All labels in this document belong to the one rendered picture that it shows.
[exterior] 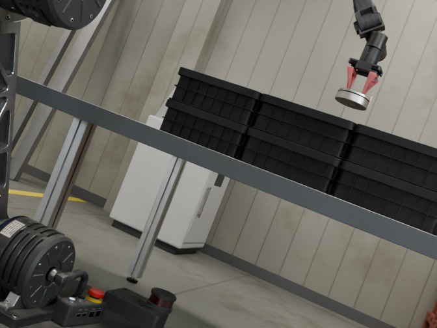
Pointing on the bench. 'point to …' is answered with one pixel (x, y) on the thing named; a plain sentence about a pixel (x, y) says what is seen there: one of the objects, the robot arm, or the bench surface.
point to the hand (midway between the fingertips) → (355, 92)
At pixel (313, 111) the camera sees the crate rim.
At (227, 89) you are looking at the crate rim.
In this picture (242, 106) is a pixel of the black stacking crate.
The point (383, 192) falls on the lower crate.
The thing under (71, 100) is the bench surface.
